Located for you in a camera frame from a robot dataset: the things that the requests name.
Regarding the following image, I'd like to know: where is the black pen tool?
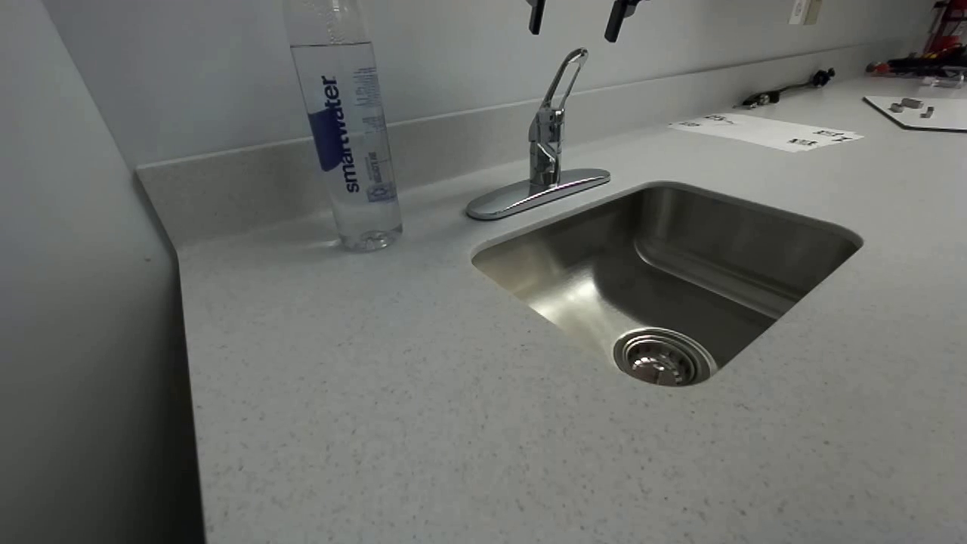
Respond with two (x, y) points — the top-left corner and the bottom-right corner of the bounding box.
(736, 69), (836, 110)

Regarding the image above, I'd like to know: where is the stainless steel sink basin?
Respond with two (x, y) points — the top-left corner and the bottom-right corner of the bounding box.
(470, 181), (863, 382)

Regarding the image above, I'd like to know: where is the wall outlet plate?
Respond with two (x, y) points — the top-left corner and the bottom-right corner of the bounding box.
(789, 0), (821, 26)

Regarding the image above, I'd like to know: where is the sink drain strainer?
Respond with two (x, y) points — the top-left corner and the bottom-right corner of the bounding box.
(613, 325), (719, 387)

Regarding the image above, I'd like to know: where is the clear water bottle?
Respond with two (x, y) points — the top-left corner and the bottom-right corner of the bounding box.
(280, 0), (401, 252)

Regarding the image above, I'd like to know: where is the white paper sheet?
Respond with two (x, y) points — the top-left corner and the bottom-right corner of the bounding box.
(678, 112), (859, 155)

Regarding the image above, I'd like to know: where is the red black device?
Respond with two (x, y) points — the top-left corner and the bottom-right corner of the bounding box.
(866, 0), (967, 80)

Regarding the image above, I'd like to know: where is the chrome sink faucet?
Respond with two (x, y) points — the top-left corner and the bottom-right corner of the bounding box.
(462, 47), (612, 221)

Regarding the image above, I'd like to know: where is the black framed board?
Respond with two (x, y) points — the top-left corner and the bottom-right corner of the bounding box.
(866, 94), (967, 134)

